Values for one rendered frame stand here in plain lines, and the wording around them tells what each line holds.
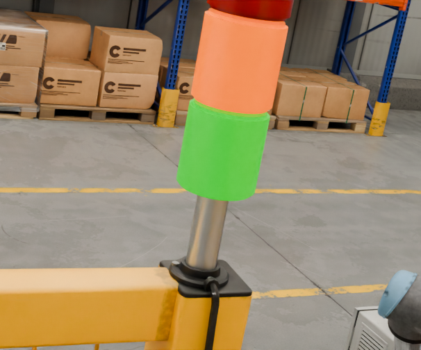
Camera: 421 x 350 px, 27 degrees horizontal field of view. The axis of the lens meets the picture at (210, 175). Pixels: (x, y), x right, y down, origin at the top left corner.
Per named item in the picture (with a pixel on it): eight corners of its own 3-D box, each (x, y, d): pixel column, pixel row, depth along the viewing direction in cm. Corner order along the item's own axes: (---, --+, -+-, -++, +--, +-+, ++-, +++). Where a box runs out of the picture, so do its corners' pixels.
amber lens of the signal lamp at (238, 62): (208, 112, 50) (225, 19, 48) (178, 88, 54) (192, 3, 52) (285, 117, 52) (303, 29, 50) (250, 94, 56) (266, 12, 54)
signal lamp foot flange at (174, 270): (180, 289, 54) (183, 277, 54) (160, 262, 57) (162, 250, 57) (237, 287, 55) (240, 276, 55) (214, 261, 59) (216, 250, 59)
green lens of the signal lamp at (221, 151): (192, 201, 51) (208, 115, 50) (164, 171, 56) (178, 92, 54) (267, 203, 53) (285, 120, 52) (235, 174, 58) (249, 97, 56)
